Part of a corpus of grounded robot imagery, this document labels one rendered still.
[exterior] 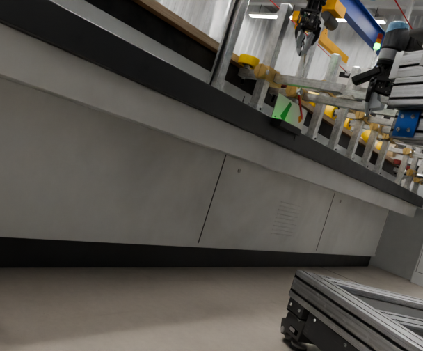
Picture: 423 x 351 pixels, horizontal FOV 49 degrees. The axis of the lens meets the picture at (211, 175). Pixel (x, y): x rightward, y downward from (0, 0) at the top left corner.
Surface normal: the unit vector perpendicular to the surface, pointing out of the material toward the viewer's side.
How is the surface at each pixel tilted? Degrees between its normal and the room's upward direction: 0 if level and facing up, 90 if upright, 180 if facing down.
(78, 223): 90
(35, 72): 90
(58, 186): 90
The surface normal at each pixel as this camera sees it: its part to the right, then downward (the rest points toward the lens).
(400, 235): -0.58, -0.15
